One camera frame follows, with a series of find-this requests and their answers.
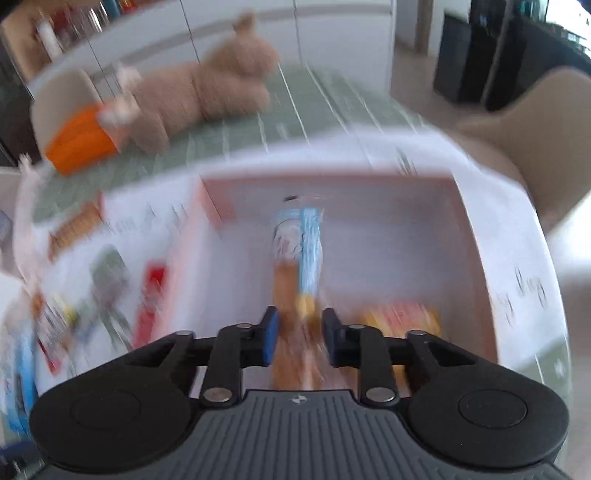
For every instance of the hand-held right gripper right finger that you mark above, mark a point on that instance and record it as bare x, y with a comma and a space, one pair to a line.
328, 337

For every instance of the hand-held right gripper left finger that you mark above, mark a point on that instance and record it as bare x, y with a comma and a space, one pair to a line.
270, 337

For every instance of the yellow and red snack packet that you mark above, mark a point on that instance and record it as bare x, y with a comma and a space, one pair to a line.
401, 321

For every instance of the blue and orange snack stick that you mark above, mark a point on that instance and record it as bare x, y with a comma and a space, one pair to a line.
308, 249

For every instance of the pink cardboard box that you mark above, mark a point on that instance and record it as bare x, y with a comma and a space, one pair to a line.
392, 230

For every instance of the red sausage packet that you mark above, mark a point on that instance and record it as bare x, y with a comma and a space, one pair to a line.
151, 300

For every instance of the green snack packet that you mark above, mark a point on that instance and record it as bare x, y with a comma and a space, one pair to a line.
111, 281

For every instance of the multicoloured snack packet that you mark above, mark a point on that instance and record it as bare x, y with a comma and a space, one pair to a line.
55, 332

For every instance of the orange cracker packet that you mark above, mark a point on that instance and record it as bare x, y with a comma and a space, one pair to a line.
76, 228

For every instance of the long blue snack packet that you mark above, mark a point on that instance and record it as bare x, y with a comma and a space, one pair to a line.
21, 383

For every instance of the brown plush toy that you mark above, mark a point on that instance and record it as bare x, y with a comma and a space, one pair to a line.
207, 87

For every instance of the orange box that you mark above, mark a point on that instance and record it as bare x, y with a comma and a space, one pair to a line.
81, 143

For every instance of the beige chair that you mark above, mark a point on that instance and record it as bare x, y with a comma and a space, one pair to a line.
545, 120
60, 101

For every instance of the black appliance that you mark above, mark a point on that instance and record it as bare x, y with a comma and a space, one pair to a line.
480, 55

